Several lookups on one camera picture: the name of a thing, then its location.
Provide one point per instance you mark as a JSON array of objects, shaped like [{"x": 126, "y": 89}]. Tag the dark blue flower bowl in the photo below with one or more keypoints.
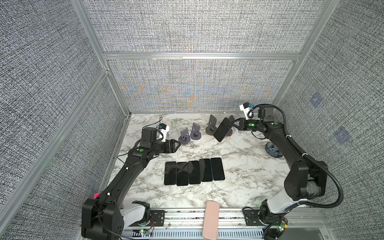
[{"x": 273, "y": 150}]

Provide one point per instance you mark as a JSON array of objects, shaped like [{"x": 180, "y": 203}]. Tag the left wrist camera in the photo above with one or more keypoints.
[{"x": 164, "y": 129}]

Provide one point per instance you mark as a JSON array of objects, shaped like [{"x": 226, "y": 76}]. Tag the pink white plush toy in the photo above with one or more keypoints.
[{"x": 96, "y": 196}]

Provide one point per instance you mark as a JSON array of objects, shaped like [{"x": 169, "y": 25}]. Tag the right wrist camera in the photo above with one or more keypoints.
[{"x": 248, "y": 110}]

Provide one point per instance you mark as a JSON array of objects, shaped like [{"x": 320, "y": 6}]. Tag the wooden round stand left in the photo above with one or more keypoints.
[{"x": 211, "y": 128}]

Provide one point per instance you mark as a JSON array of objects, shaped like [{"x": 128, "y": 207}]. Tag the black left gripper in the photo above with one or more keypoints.
[{"x": 170, "y": 147}]

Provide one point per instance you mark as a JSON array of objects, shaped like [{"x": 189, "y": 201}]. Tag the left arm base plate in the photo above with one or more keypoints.
[{"x": 153, "y": 217}]

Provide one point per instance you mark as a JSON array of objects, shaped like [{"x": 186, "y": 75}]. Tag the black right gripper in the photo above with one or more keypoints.
[{"x": 242, "y": 125}]

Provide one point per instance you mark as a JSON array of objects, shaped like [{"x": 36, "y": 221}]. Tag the phone with purple case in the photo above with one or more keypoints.
[{"x": 170, "y": 177}]

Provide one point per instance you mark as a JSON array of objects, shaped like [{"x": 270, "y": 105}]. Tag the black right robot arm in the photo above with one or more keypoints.
[{"x": 305, "y": 180}]

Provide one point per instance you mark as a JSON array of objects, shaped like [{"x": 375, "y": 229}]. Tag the aluminium front rail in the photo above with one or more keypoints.
[{"x": 187, "y": 224}]

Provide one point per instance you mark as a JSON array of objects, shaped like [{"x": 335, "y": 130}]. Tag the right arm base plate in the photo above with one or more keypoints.
[{"x": 253, "y": 217}]

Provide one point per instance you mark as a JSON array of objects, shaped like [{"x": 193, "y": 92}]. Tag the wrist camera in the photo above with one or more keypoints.
[
  {"x": 164, "y": 129},
  {"x": 248, "y": 110}
]

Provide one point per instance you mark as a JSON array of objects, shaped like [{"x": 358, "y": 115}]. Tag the pink phone on rail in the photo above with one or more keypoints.
[{"x": 211, "y": 221}]

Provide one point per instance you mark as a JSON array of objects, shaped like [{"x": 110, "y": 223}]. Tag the wooden round stand right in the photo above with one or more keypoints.
[{"x": 231, "y": 118}]

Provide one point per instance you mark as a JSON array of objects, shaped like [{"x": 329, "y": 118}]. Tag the white phone stand right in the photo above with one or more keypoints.
[{"x": 237, "y": 136}]

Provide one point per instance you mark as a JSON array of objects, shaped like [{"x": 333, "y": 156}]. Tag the wooden round stand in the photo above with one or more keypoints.
[
  {"x": 231, "y": 118},
  {"x": 211, "y": 128}
]

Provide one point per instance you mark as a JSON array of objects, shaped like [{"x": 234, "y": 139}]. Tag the purple round stand left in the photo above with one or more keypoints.
[{"x": 185, "y": 137}]

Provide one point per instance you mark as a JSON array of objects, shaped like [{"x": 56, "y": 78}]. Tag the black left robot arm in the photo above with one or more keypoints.
[{"x": 126, "y": 180}]

